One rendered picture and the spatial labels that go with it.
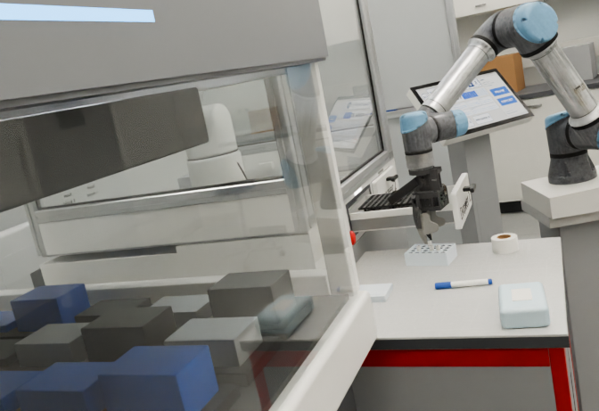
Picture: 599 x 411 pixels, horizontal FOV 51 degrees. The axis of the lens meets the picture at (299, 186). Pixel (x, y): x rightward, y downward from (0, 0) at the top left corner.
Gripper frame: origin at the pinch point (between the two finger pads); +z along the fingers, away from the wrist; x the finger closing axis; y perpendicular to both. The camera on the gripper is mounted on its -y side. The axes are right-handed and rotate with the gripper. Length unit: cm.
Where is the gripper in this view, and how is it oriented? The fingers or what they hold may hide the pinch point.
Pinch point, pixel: (425, 237)
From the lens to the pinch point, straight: 179.6
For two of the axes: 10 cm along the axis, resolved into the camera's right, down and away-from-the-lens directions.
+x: 5.1, -2.5, 8.2
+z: 1.9, 9.7, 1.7
